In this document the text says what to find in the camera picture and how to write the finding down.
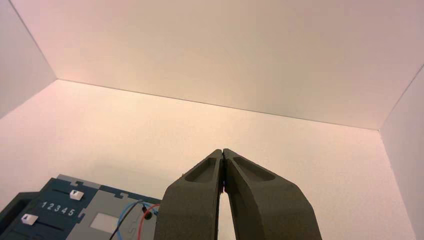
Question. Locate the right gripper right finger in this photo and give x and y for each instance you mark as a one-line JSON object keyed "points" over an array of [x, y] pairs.
{"points": [[265, 208]]}

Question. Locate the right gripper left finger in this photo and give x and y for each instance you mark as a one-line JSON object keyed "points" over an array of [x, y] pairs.
{"points": [[192, 208]]}

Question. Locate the white slider knob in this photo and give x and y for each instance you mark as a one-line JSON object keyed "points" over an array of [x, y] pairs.
{"points": [[29, 219], [76, 195]]}

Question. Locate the blue grey control box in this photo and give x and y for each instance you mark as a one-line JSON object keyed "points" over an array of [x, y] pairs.
{"points": [[59, 225]]}

